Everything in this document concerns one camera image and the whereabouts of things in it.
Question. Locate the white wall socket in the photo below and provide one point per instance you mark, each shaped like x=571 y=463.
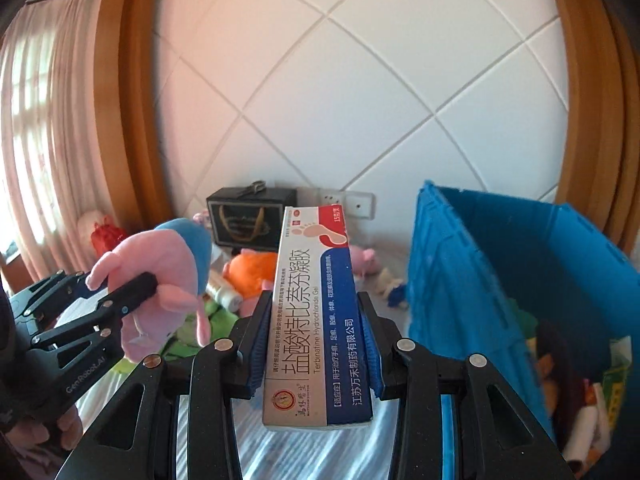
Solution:
x=357 y=205

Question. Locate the orange plush toy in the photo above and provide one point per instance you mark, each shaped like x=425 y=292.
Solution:
x=250 y=272

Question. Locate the person's left hand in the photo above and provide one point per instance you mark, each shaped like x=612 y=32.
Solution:
x=65 y=427

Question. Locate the striped bed sheet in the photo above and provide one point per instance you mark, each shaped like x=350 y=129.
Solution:
x=320 y=455

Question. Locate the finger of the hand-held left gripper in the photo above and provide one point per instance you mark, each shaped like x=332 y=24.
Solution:
x=135 y=287
x=55 y=285

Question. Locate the green plush toy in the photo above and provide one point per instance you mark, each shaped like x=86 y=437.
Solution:
x=222 y=312

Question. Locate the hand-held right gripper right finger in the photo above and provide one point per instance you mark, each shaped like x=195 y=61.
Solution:
x=372 y=357

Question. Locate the dark brown plush toy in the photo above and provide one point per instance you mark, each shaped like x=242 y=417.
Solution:
x=557 y=355

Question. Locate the red bag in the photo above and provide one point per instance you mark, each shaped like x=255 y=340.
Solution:
x=107 y=237

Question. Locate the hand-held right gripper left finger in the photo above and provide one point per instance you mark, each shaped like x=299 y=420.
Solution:
x=257 y=347

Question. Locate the black box with gold print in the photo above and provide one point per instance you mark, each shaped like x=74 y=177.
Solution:
x=240 y=225

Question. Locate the metal clip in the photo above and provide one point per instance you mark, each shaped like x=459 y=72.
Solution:
x=254 y=188

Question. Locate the white and blue medicine box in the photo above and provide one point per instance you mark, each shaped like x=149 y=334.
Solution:
x=320 y=310

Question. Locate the pink plush toy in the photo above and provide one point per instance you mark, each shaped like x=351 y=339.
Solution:
x=200 y=219

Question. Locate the small pink pig plush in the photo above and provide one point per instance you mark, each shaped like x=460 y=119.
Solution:
x=365 y=258

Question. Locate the white bottle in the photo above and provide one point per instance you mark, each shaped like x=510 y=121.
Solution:
x=226 y=294

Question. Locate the pink pig plush blue shirt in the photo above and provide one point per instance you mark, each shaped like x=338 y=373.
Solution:
x=150 y=260

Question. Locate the pink curtain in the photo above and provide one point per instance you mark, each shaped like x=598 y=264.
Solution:
x=45 y=135

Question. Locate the wooden headboard frame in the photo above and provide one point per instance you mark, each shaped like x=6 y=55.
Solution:
x=145 y=110

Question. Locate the green printed packet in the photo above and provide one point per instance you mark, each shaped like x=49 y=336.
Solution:
x=619 y=362

